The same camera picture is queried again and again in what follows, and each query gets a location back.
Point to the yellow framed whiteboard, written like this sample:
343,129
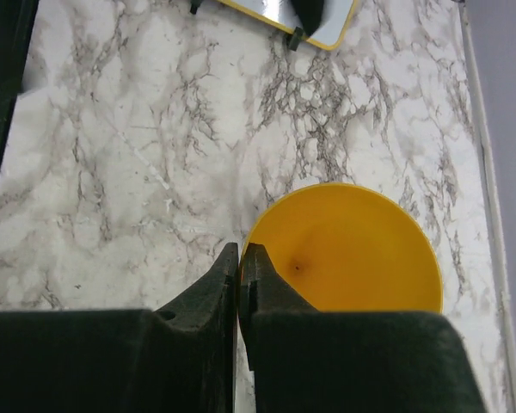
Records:
336,19

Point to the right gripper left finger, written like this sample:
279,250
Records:
178,358

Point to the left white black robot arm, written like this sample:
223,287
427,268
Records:
310,14

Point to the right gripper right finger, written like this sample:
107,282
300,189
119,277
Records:
304,360

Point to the orange plastic wine glass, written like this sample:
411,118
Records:
344,247

